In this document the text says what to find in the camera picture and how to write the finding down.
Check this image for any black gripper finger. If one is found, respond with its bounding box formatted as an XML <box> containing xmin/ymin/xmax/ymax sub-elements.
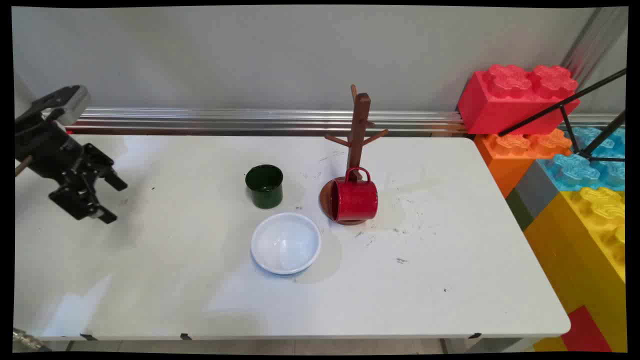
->
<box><xmin>75</xmin><ymin>143</ymin><xmax>129</xmax><ymax>192</ymax></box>
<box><xmin>48</xmin><ymin>172</ymin><xmax>119</xmax><ymax>225</ymax></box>

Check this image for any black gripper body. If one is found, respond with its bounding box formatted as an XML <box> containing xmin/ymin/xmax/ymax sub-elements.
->
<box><xmin>14</xmin><ymin>118</ymin><xmax>86</xmax><ymax>182</ymax></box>

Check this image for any red speckled enamel mug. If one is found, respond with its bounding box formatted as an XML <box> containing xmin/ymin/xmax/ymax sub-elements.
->
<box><xmin>328</xmin><ymin>166</ymin><xmax>379</xmax><ymax>223</ymax></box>

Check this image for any dark green enamel mug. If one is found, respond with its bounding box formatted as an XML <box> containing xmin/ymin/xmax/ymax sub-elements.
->
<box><xmin>244</xmin><ymin>164</ymin><xmax>284</xmax><ymax>210</ymax></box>

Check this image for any white enamel bowl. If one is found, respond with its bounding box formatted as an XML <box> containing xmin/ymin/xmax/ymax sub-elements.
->
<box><xmin>250</xmin><ymin>212</ymin><xmax>322</xmax><ymax>276</ymax></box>

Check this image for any brown wooden mug tree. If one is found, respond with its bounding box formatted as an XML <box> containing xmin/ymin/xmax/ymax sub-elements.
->
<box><xmin>319</xmin><ymin>84</ymin><xmax>390</xmax><ymax>227</ymax></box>

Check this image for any big orange toy brick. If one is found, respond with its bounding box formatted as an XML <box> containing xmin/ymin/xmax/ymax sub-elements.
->
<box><xmin>473</xmin><ymin>128</ymin><xmax>573</xmax><ymax>199</ymax></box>

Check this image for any big red toy brick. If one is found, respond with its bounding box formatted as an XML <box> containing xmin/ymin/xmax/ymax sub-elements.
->
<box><xmin>457</xmin><ymin>63</ymin><xmax>581</xmax><ymax>135</ymax></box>

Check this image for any big dark green toy brick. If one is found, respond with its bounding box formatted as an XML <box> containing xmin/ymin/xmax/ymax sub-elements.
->
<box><xmin>505</xmin><ymin>188</ymin><xmax>535</xmax><ymax>232</ymax></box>

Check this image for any black tripod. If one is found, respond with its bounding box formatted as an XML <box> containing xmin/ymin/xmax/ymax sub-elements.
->
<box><xmin>497</xmin><ymin>67</ymin><xmax>627</xmax><ymax>164</ymax></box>

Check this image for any big blue toy brick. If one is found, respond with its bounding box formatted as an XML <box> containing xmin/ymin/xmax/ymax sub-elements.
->
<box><xmin>537</xmin><ymin>126</ymin><xmax>626</xmax><ymax>192</ymax></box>

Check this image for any big yellow toy brick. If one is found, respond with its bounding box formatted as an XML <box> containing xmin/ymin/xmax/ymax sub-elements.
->
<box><xmin>523</xmin><ymin>186</ymin><xmax>627</xmax><ymax>353</ymax></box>

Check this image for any flat red toy brick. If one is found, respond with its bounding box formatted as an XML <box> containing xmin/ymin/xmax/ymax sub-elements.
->
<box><xmin>560</xmin><ymin>304</ymin><xmax>614</xmax><ymax>353</ymax></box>

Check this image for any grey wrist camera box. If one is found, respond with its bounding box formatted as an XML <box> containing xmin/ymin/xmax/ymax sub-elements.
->
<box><xmin>15</xmin><ymin>84</ymin><xmax>92</xmax><ymax>127</ymax></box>

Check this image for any black cable with metal connector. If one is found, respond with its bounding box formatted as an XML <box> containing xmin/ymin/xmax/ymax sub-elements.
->
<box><xmin>13</xmin><ymin>328</ymin><xmax>52</xmax><ymax>352</ymax></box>

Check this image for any aluminium rail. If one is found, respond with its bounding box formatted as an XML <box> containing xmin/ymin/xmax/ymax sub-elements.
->
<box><xmin>47</xmin><ymin>107</ymin><xmax>621</xmax><ymax>137</ymax></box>

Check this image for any aluminium post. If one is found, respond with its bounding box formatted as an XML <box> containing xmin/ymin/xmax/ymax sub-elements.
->
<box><xmin>560</xmin><ymin>7</ymin><xmax>627</xmax><ymax>77</ymax></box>

